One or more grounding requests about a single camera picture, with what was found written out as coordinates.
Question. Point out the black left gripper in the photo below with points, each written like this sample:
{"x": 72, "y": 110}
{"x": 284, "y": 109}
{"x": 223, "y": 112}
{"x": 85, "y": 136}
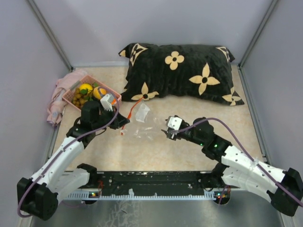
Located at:
{"x": 120, "y": 120}

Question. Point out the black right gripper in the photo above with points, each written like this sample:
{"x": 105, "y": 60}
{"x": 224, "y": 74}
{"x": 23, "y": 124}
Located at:
{"x": 172, "y": 135}

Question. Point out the brown longan bunch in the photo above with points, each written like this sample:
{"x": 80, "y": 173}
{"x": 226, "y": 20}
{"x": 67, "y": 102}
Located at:
{"x": 79, "y": 97}

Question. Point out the clear zip bag orange zipper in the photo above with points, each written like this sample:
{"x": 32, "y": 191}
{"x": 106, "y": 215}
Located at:
{"x": 145, "y": 123}

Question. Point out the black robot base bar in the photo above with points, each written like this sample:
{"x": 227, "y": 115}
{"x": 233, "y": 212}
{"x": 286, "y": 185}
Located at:
{"x": 160, "y": 183}

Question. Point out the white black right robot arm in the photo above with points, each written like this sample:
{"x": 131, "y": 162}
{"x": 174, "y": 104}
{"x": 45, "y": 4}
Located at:
{"x": 283, "y": 189}

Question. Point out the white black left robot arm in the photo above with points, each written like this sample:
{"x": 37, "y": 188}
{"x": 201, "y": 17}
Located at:
{"x": 41, "y": 194}

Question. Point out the orange peach fruit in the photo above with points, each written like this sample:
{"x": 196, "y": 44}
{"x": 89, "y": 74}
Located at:
{"x": 99, "y": 92}

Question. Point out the yellow lemon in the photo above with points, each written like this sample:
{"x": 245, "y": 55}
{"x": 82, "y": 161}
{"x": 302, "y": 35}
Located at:
{"x": 85, "y": 88}

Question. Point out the pink plastic basket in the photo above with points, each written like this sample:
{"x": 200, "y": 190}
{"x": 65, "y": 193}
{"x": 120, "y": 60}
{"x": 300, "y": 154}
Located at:
{"x": 95, "y": 83}

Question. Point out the pink cloth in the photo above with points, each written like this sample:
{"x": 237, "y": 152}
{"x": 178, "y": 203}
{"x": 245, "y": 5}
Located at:
{"x": 57, "y": 104}

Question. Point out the black pillow cream flowers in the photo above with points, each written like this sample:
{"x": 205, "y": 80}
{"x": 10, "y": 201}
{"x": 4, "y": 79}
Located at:
{"x": 196, "y": 70}

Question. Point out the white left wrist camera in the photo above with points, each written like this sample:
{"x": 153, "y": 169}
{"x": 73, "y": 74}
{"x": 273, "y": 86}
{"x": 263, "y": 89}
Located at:
{"x": 107, "y": 100}

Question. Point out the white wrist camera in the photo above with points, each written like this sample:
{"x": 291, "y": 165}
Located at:
{"x": 107, "y": 100}
{"x": 174, "y": 122}

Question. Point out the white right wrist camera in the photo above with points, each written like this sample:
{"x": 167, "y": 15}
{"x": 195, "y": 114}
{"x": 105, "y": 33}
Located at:
{"x": 174, "y": 122}

